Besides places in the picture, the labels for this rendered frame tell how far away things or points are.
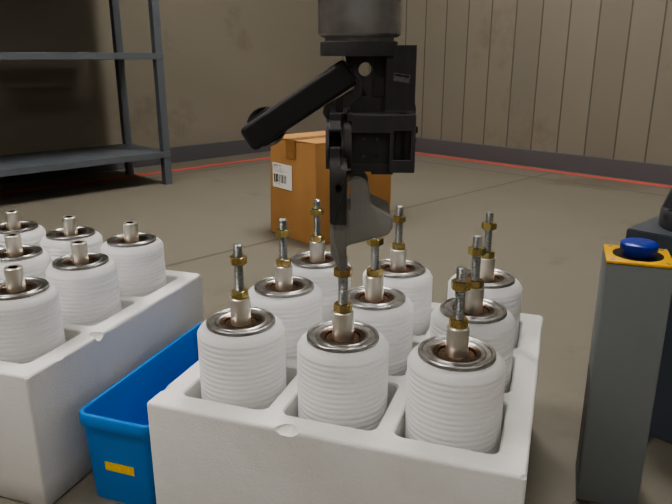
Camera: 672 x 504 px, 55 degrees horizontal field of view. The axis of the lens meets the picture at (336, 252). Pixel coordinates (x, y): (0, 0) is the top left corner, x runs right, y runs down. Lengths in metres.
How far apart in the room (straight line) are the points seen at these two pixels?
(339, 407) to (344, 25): 0.36
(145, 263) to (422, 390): 0.55
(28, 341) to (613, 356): 0.70
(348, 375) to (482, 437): 0.14
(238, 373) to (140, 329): 0.32
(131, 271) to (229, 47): 2.73
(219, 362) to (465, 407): 0.25
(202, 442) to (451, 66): 3.15
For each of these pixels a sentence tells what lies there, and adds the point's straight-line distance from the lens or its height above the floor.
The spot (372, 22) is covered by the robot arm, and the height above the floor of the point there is 0.56.
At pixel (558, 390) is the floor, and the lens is 1.15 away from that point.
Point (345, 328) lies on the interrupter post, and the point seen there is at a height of 0.27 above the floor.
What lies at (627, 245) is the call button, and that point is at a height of 0.33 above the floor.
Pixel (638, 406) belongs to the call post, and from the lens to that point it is 0.84.
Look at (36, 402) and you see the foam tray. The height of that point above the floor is 0.14.
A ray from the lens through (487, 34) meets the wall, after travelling 3.55.
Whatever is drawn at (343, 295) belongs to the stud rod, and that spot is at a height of 0.30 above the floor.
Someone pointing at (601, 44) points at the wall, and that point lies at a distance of 3.26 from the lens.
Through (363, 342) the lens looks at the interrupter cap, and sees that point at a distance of 0.66.
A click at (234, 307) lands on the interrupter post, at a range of 0.70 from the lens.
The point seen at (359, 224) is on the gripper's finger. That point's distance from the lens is 0.60.
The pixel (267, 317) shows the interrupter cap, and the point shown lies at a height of 0.25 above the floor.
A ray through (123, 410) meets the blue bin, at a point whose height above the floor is 0.08.
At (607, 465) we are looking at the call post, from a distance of 0.88.
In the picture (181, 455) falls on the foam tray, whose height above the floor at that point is 0.12.
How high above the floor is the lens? 0.53
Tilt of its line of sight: 17 degrees down
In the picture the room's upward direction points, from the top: straight up
